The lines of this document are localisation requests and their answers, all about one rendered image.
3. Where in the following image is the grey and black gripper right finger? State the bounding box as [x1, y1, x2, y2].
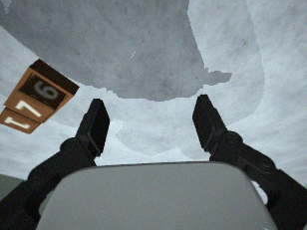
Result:
[192, 95, 307, 230]

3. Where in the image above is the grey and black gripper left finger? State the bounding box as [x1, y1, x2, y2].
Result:
[0, 99, 110, 230]

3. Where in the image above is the brown wooden number cube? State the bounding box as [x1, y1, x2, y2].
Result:
[0, 107, 41, 134]
[6, 75, 66, 122]

